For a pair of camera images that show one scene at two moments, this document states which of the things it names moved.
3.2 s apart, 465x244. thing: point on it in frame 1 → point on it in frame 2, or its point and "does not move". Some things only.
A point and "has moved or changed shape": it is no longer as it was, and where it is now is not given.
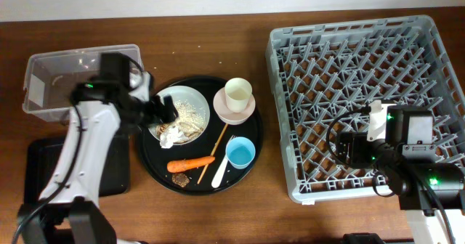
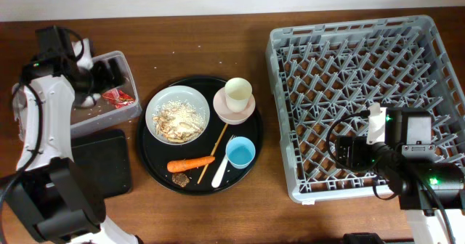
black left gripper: (152, 112) → (108, 80)
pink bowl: (228, 116) does not move
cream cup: (237, 94) does not move
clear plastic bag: (172, 135) has moved or changed shape
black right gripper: (357, 140) does not move
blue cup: (240, 152) does not move
